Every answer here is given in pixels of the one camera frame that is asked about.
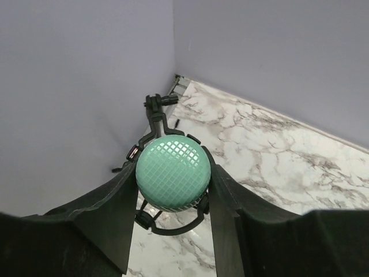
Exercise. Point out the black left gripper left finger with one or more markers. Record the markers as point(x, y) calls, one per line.
point(89, 236)

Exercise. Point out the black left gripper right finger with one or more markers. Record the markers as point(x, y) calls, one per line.
point(253, 237)

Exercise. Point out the black tripod microphone stand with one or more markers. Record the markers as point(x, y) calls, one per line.
point(147, 215)

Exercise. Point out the mint green microphone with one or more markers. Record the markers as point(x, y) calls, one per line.
point(173, 173)

